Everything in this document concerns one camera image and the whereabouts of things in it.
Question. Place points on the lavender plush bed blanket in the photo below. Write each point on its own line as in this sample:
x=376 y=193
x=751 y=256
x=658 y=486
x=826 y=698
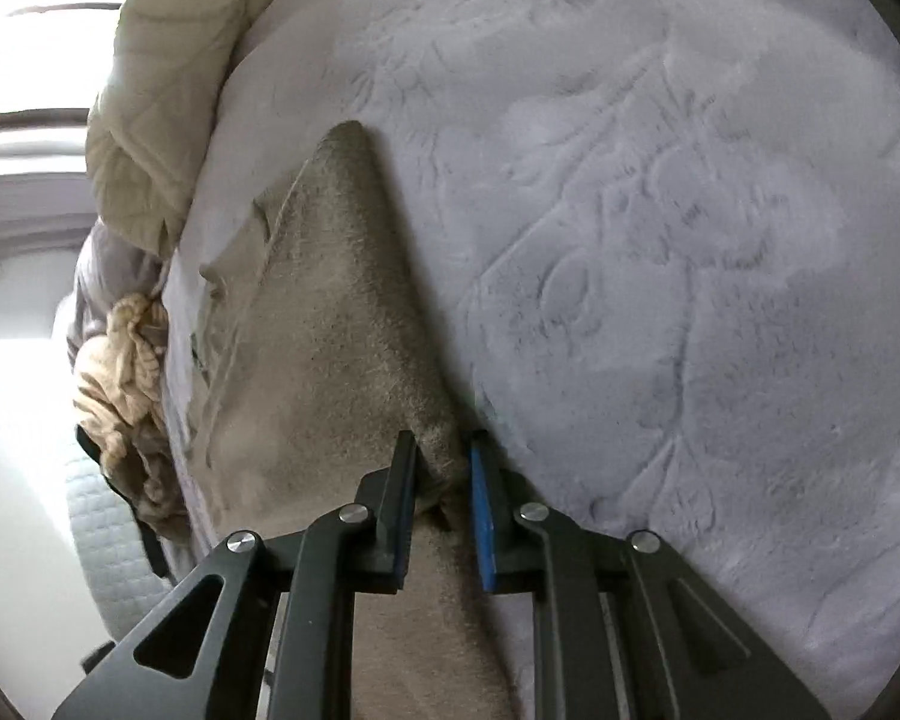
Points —
x=659 y=245

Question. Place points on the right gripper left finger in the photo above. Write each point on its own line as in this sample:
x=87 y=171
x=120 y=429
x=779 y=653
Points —
x=264 y=626

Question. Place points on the white quilted bed side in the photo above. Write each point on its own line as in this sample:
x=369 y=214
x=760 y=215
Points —
x=110 y=550

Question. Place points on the cream striped crumpled garment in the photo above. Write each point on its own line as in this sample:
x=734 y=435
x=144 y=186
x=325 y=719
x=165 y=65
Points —
x=119 y=406

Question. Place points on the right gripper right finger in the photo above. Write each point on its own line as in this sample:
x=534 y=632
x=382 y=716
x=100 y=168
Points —
x=622 y=627

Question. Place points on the taupe knit garment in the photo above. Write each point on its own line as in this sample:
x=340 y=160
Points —
x=311 y=357

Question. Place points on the window frame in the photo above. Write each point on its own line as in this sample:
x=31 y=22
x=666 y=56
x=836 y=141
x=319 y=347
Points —
x=55 y=56

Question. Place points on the beige quilted comforter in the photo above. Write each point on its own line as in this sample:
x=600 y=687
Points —
x=149 y=129

